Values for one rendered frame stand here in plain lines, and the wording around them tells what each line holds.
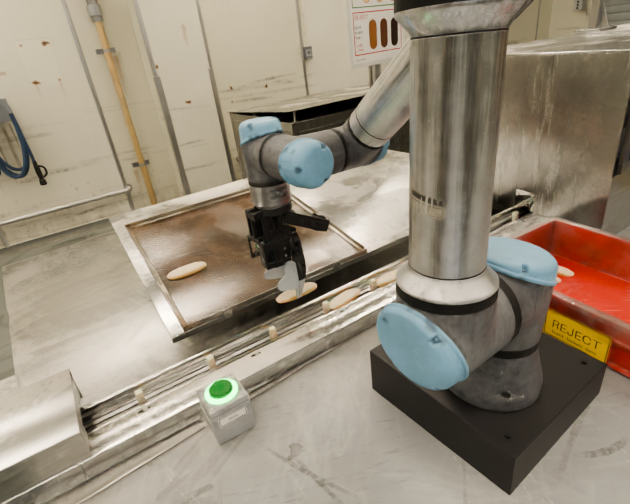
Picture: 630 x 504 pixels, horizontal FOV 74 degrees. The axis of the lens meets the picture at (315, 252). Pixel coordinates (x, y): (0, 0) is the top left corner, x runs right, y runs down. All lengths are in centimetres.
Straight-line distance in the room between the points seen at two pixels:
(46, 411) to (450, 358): 64
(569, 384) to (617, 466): 12
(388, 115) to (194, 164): 377
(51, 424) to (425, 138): 69
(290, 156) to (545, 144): 87
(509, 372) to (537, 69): 89
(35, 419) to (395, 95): 75
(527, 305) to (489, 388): 15
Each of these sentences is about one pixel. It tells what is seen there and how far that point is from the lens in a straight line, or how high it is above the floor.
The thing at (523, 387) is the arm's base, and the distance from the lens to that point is 69.
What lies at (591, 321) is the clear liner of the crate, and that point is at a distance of 90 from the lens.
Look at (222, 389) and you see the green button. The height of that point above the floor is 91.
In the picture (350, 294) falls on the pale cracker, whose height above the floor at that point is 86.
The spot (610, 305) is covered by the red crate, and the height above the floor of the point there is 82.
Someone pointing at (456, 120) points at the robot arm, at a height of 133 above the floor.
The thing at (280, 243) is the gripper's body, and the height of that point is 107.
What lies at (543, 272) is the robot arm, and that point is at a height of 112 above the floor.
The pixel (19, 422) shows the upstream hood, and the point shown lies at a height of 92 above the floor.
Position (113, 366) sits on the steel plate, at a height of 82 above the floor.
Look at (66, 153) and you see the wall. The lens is 444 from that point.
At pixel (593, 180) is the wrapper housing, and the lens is 132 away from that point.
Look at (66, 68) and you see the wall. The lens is 440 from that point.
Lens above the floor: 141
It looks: 27 degrees down
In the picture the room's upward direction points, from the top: 7 degrees counter-clockwise
